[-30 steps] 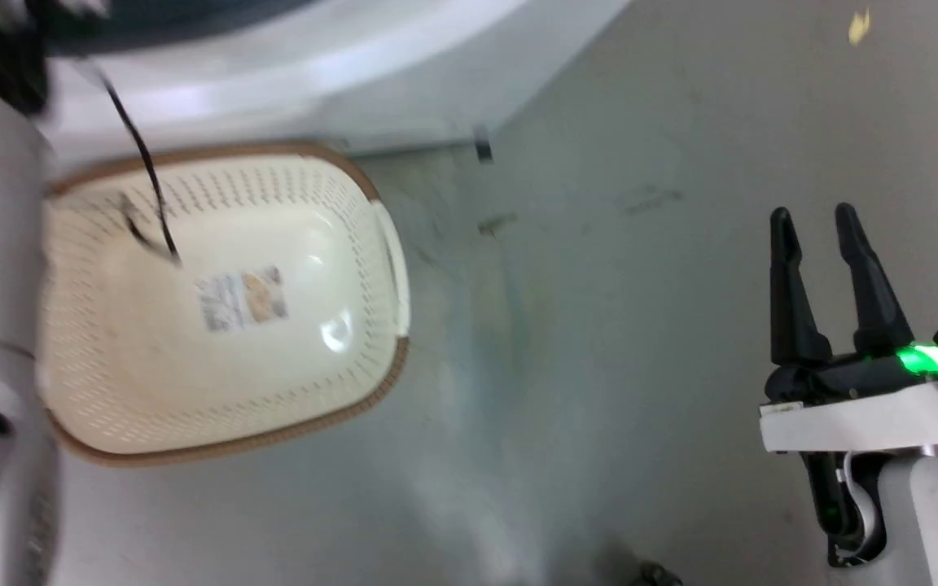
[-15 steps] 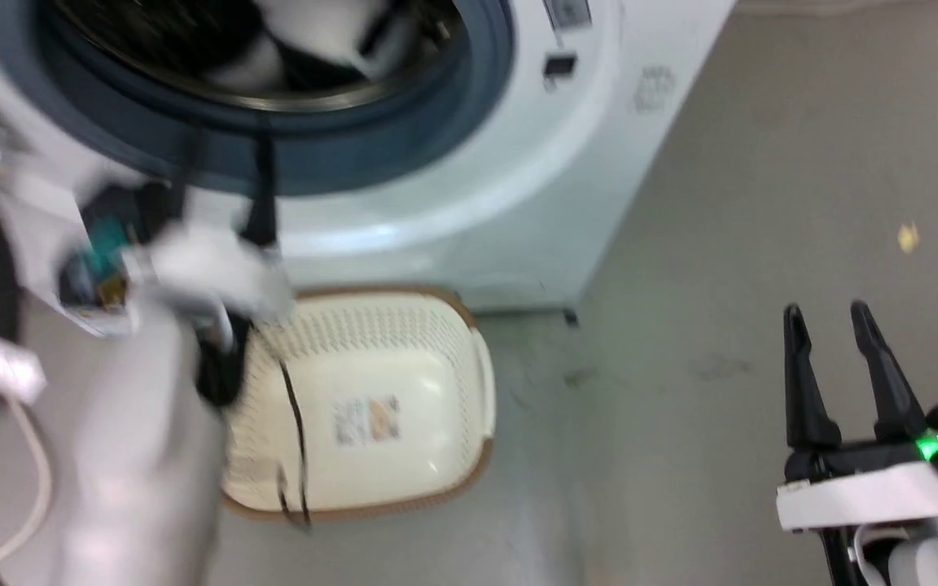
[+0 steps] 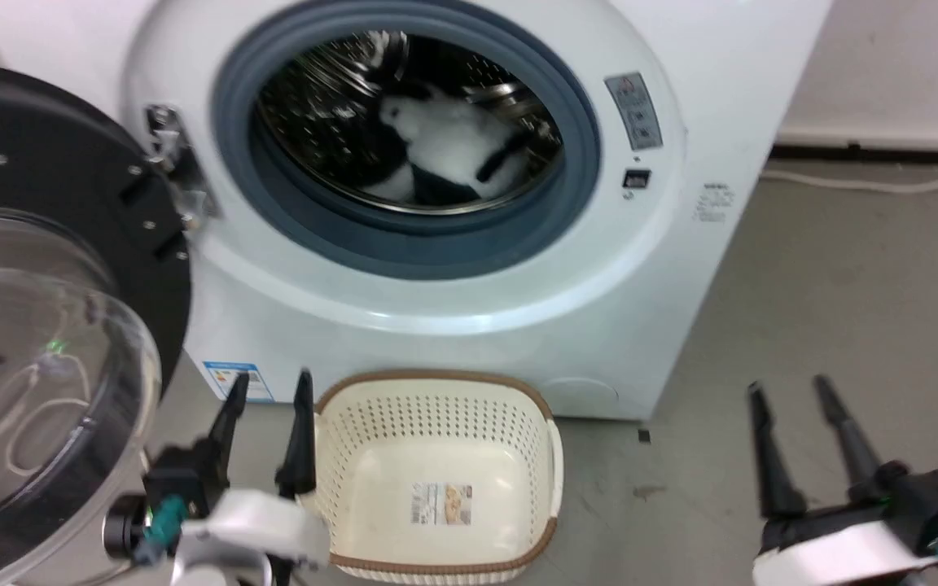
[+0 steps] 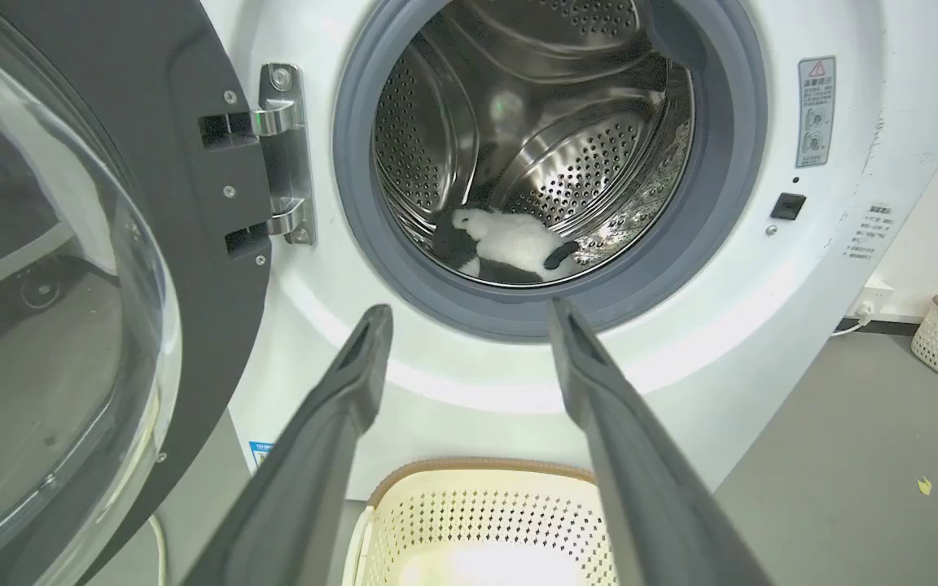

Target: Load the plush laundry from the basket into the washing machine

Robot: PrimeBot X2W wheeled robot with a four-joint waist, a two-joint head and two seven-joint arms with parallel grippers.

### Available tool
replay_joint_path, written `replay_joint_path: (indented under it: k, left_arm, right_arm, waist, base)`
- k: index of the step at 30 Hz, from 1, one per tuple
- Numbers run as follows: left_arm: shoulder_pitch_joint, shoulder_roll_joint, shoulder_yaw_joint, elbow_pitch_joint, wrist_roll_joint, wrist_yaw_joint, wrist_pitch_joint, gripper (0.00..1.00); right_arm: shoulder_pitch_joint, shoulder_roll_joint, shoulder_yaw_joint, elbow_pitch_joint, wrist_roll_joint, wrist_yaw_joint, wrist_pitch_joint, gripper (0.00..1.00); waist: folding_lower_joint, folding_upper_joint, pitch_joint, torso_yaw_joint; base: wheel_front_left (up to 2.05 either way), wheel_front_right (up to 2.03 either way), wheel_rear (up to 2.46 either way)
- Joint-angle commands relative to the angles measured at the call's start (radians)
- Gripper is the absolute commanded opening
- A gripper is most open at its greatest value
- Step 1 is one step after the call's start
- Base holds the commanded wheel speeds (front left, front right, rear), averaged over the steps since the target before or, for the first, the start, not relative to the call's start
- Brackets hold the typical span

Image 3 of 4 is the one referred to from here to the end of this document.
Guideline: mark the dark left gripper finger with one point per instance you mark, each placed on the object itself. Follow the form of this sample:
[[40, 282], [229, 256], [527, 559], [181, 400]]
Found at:
[[221, 435], [300, 448]]

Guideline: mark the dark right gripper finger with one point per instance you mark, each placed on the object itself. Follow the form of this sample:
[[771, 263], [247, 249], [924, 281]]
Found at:
[[774, 464], [852, 443]]

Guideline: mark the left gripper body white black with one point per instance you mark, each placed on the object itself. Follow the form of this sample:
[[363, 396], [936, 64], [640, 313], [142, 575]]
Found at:
[[257, 521]]

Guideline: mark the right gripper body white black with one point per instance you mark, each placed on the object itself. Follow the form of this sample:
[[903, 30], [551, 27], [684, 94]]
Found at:
[[909, 513]]

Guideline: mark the cream plastic laundry basket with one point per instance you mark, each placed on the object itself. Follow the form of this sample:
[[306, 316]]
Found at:
[[436, 431]]

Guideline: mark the paper label inside basket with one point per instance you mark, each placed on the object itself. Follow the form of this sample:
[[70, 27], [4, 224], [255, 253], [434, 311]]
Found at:
[[441, 503]]

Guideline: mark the white front-load washing machine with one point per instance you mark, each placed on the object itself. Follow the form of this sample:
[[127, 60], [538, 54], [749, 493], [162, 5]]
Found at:
[[681, 268]]

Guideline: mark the blue white energy label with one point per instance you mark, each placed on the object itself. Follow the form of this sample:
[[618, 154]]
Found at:
[[225, 381]]

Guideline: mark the grey rubber door gasket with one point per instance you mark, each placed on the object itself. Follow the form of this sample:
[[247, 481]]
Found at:
[[436, 244]]

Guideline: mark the chrome door hinge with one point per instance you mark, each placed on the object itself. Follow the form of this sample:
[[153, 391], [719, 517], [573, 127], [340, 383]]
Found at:
[[180, 175]]

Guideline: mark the black baseboard strip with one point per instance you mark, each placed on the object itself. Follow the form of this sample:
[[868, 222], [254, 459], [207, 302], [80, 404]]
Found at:
[[884, 152]]

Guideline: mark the black door latch socket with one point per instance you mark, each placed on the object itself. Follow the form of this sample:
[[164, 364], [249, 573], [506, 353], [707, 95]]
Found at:
[[637, 179]]

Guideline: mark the steel washer drum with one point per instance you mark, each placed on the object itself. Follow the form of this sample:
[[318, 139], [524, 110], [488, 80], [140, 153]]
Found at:
[[314, 122]]

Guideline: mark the black washer door clear glass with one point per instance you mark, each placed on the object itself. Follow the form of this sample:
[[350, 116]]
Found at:
[[37, 163]]

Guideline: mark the white clothing in drum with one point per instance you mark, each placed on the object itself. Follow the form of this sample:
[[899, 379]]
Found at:
[[453, 142]]

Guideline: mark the grey warning sticker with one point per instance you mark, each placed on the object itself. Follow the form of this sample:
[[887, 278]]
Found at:
[[634, 110]]

